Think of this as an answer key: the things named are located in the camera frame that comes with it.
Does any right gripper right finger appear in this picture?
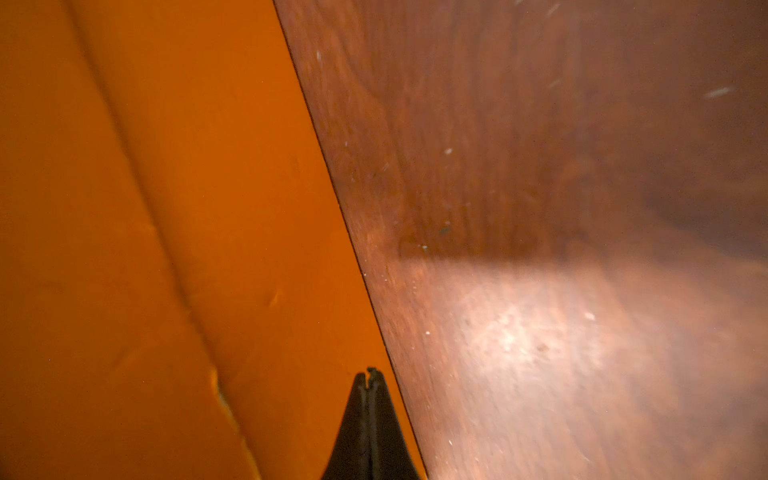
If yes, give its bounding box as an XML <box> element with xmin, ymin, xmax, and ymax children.
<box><xmin>367</xmin><ymin>367</ymin><xmax>420</xmax><ymax>480</ymax></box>

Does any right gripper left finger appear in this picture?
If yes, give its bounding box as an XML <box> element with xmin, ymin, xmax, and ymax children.
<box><xmin>322</xmin><ymin>373</ymin><xmax>369</xmax><ymax>480</ymax></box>

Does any orange shoebox front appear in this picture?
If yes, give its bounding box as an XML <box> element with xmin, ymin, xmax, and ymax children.
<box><xmin>1</xmin><ymin>1</ymin><xmax>257</xmax><ymax>479</ymax></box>

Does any orange shoebox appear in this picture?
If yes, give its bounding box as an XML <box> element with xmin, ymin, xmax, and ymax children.
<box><xmin>1</xmin><ymin>1</ymin><xmax>257</xmax><ymax>479</ymax></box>
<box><xmin>69</xmin><ymin>1</ymin><xmax>396</xmax><ymax>479</ymax></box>

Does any orange shoebox rear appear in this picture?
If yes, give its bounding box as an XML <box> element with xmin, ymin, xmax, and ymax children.
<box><xmin>69</xmin><ymin>1</ymin><xmax>396</xmax><ymax>479</ymax></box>

